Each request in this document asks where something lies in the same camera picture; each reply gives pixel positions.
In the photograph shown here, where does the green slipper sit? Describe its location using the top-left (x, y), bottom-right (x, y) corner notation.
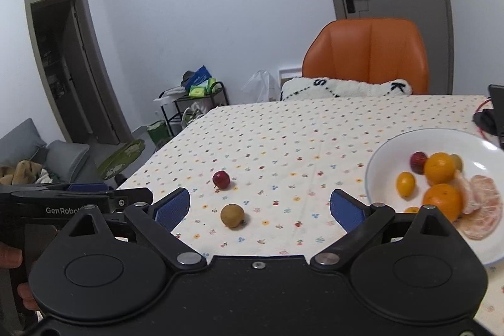
top-left (97, 139), bottom-right (145, 180)

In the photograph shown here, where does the small peeled pomelo segment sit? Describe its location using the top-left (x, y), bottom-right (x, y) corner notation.
top-left (451, 170), bottom-right (482, 215)

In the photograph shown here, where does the brown round fruit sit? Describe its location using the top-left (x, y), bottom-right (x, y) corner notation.
top-left (220, 204), bottom-right (245, 229)
top-left (450, 154), bottom-right (463, 171)

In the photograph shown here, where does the red cable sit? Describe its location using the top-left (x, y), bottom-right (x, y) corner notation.
top-left (473, 95), bottom-right (497, 142)

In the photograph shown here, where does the grey sofa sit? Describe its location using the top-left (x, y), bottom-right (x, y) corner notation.
top-left (1, 118), bottom-right (102, 183)

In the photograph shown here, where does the floral tablecloth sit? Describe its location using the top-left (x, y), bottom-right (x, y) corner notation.
top-left (37, 94), bottom-right (504, 336)

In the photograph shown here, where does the green package on shelf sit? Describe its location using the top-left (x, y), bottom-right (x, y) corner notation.
top-left (189, 77), bottom-right (221, 98)

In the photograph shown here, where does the white fluffy cushion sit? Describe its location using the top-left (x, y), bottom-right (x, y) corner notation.
top-left (280, 77), bottom-right (413, 101)

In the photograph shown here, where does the black phone stand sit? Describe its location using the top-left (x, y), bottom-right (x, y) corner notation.
top-left (472, 83), bottom-right (503, 149)

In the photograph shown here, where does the large orange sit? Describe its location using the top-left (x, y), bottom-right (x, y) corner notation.
top-left (422, 183), bottom-right (462, 223)

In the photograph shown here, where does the dark red fruit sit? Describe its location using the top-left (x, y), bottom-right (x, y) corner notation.
top-left (212, 171), bottom-right (231, 189)

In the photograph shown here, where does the small yellow citrus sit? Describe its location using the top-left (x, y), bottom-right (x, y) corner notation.
top-left (404, 206), bottom-right (420, 214)
top-left (396, 171), bottom-right (416, 199)

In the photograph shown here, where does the white ceramic bowl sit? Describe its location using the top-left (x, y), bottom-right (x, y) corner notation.
top-left (365, 129), bottom-right (503, 264)

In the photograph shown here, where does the clear plastic bag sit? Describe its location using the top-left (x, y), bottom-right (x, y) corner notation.
top-left (241, 70), bottom-right (280, 103)

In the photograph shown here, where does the blue package on shelf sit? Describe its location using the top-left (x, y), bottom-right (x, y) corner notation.
top-left (185, 65), bottom-right (212, 90)

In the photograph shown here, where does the black metal shelf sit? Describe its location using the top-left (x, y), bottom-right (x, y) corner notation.
top-left (154, 79), bottom-right (229, 137)

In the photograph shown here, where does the left hand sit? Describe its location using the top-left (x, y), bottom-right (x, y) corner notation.
top-left (0, 242), bottom-right (39, 311)

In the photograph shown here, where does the translucent bag with groceries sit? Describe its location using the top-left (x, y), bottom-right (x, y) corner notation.
top-left (181, 102), bottom-right (209, 129)

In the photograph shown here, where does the large peeled pomelo piece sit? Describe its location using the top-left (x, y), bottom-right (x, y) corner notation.
top-left (457, 175), bottom-right (503, 241)

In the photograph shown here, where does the green bag on floor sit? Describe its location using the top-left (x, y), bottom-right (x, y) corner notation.
top-left (146, 120), bottom-right (172, 150)

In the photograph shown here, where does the orange chair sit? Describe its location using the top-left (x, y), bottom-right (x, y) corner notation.
top-left (301, 18), bottom-right (430, 95)

